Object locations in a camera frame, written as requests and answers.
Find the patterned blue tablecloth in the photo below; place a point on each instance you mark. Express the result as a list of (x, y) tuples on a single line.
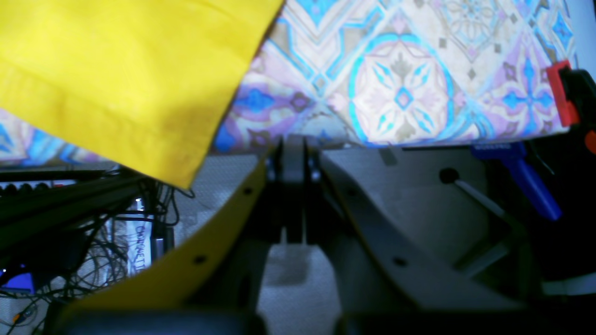
[(377, 73)]

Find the yellow T-shirt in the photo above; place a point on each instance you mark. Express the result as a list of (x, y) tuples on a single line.
[(144, 83)]

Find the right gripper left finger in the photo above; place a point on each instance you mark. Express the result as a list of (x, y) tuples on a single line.
[(210, 285)]

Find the blue handled clamp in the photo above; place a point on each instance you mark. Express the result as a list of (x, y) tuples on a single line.
[(513, 156)]

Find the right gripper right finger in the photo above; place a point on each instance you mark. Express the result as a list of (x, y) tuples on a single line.
[(381, 276)]

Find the red black clamp upper left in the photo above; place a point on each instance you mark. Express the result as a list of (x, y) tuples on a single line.
[(574, 93)]

